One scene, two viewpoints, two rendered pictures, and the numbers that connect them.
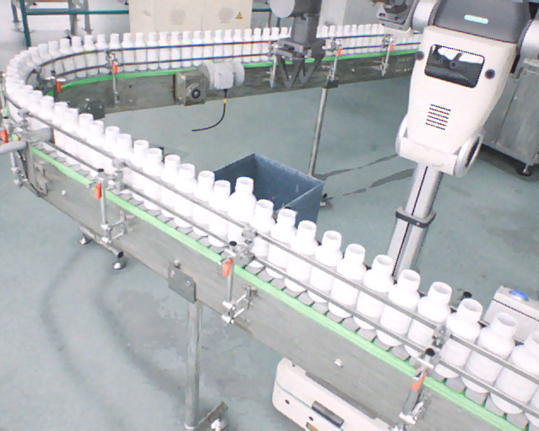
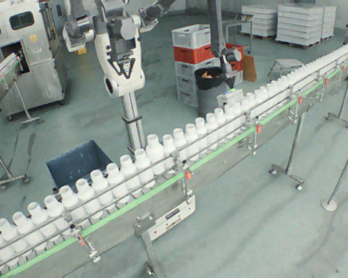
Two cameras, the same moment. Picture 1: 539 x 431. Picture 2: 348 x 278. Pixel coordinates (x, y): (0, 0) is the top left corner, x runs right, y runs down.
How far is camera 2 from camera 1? 94 cm
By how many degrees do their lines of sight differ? 56
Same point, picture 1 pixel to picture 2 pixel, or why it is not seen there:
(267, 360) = not seen: hidden behind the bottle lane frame
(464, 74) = (130, 44)
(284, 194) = (76, 164)
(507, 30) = not seen: hidden behind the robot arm
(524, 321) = (235, 97)
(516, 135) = (49, 93)
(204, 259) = (155, 195)
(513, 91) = (34, 77)
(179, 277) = (143, 222)
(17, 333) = not seen: outside the picture
